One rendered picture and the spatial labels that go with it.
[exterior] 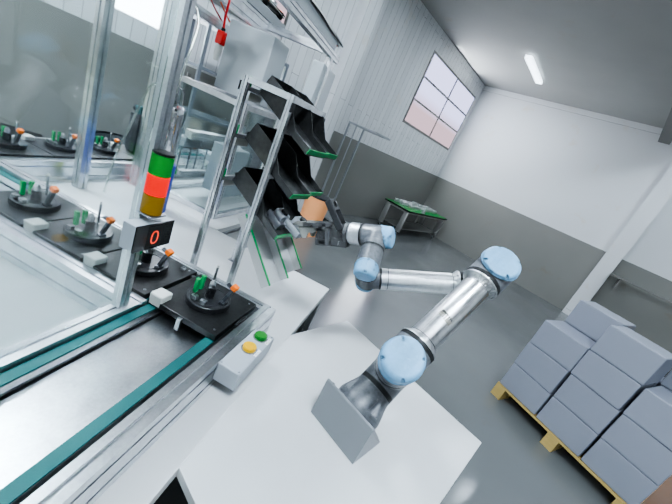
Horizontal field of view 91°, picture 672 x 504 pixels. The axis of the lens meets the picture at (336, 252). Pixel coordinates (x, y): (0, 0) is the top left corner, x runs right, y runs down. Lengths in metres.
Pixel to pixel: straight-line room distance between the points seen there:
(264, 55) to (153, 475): 1.99
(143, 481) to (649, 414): 3.10
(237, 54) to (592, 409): 3.54
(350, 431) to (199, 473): 0.38
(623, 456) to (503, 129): 8.20
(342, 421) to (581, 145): 9.24
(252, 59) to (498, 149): 8.51
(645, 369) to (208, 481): 2.97
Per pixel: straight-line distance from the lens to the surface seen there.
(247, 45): 2.29
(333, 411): 1.02
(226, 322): 1.09
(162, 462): 0.91
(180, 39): 0.88
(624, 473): 3.48
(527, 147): 9.96
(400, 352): 0.90
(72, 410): 0.91
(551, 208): 9.59
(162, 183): 0.89
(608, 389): 3.37
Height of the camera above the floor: 1.62
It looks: 19 degrees down
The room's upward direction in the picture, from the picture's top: 24 degrees clockwise
